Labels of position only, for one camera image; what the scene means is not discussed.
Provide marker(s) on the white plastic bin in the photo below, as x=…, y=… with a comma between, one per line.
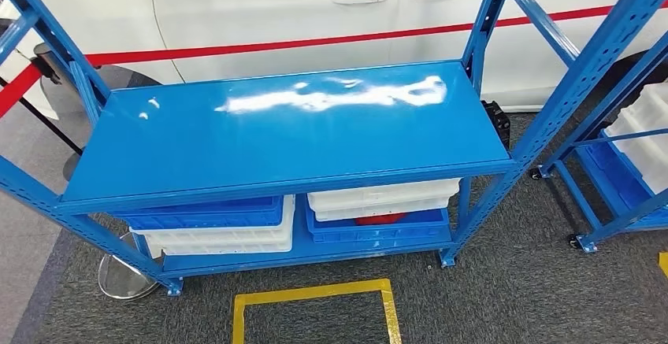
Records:
x=381, y=198
x=649, y=112
x=224, y=242
x=642, y=159

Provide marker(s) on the yellow floor tape square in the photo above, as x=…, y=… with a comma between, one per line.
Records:
x=313, y=292

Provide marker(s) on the blue steel shelf rack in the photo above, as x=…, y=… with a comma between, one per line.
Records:
x=595, y=211
x=287, y=143

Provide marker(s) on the black treaded wheel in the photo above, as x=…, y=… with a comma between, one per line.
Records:
x=498, y=122

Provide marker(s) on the white car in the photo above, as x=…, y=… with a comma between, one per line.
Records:
x=261, y=8

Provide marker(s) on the red barrier belt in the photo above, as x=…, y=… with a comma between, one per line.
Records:
x=313, y=42

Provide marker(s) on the dark stanchion post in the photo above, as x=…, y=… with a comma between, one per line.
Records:
x=47, y=65

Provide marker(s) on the chrome stanchion post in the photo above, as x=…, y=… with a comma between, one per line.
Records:
x=122, y=279

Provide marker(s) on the red item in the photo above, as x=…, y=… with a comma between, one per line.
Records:
x=381, y=219

